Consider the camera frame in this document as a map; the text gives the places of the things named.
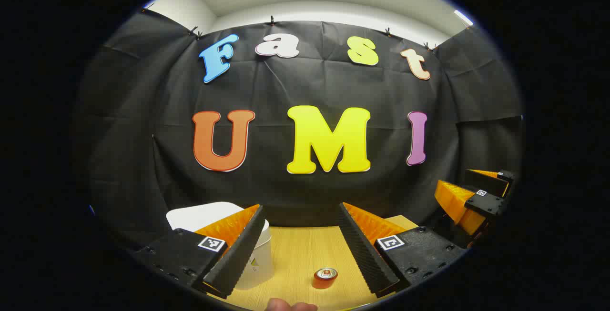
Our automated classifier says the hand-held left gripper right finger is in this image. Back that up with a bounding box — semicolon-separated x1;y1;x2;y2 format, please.
338;201;470;300

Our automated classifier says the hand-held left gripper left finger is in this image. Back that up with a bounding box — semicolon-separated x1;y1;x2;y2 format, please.
135;204;267;300

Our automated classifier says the white desktop garbage bin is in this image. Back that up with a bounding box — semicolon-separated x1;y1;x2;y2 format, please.
166;201;275;290

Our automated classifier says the red pop can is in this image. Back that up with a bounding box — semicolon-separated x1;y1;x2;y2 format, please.
312;267;339;289

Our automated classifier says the wooden desktop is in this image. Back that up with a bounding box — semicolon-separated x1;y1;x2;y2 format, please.
210;215;420;311

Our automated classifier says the black backdrop cloth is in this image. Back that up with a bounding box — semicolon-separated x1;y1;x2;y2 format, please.
71;9;525;254

